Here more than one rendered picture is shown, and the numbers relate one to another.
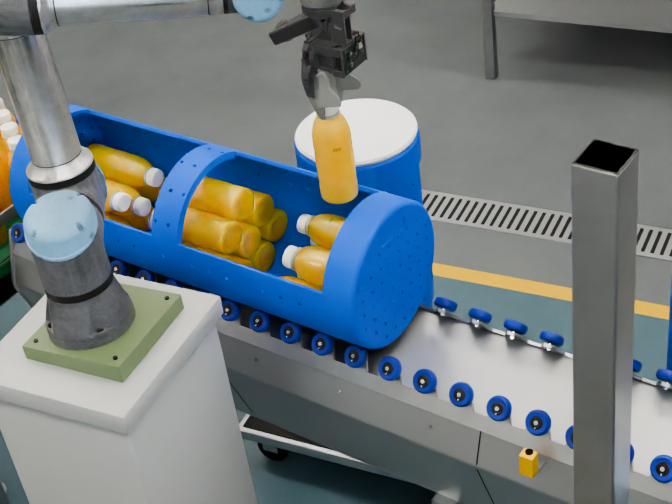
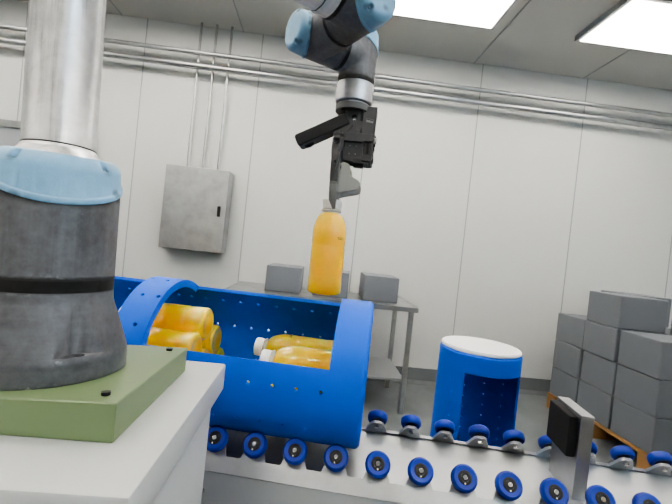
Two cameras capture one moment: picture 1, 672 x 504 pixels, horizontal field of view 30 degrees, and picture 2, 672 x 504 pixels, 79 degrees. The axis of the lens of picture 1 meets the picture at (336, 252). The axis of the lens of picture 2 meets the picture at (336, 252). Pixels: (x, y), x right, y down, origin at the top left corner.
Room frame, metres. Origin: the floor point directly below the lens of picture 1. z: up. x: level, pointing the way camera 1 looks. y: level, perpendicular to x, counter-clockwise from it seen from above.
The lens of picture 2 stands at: (1.17, 0.42, 1.34)
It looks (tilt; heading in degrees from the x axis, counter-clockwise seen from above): 1 degrees down; 326
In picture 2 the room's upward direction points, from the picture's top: 6 degrees clockwise
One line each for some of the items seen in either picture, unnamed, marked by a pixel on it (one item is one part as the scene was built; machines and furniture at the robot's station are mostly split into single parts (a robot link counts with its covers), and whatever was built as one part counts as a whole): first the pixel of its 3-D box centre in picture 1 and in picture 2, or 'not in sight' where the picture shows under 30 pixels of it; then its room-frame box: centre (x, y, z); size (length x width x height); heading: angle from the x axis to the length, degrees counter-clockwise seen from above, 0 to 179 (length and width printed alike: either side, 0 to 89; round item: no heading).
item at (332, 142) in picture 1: (334, 153); (327, 250); (1.87, -0.02, 1.33); 0.07 x 0.07 x 0.19
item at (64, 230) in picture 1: (66, 240); (57, 211); (1.70, 0.44, 1.35); 0.13 x 0.12 x 0.14; 2
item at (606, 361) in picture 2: not in sight; (641, 368); (2.51, -3.63, 0.59); 1.20 x 0.80 x 1.19; 150
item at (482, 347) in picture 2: not in sight; (480, 346); (2.09, -0.86, 1.03); 0.28 x 0.28 x 0.01
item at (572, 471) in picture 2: not in sight; (566, 445); (1.55, -0.41, 1.00); 0.10 x 0.04 x 0.15; 141
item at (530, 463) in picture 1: (536, 452); not in sight; (1.48, -0.29, 0.92); 0.08 x 0.03 x 0.05; 141
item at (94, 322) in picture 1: (84, 298); (50, 320); (1.69, 0.43, 1.23); 0.15 x 0.15 x 0.10
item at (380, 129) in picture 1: (355, 131); not in sight; (2.42, -0.08, 1.03); 0.28 x 0.28 x 0.01
